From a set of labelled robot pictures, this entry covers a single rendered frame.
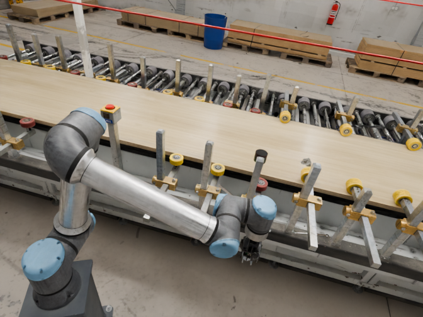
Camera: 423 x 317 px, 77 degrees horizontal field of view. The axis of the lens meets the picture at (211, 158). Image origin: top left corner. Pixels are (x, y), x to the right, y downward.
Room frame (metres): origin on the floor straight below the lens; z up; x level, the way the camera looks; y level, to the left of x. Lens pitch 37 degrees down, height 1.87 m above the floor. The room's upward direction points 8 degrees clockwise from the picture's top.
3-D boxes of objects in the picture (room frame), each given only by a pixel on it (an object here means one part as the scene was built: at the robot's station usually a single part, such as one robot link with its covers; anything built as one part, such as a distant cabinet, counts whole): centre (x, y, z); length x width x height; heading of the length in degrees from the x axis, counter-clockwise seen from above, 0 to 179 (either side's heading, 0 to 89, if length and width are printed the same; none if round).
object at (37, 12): (8.19, 4.78, 0.23); 2.41 x 0.77 x 0.17; 168
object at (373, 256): (0.90, -0.76, 0.95); 0.50 x 0.04 x 0.04; 170
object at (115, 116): (1.14, 0.52, 1.18); 0.07 x 0.07 x 0.08; 80
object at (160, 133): (1.10, 0.26, 0.92); 0.04 x 0.04 x 0.48; 80
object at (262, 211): (0.67, -0.21, 1.14); 0.10 x 0.09 x 0.12; 86
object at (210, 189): (1.05, 0.00, 0.84); 0.14 x 0.06 x 0.05; 80
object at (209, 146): (1.06, 0.02, 0.92); 0.04 x 0.04 x 0.48; 80
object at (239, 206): (0.66, -0.09, 1.14); 0.12 x 0.12 x 0.09; 86
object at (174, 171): (1.03, 0.24, 0.82); 0.44 x 0.03 x 0.04; 170
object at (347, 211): (0.93, -0.74, 0.95); 0.14 x 0.06 x 0.05; 80
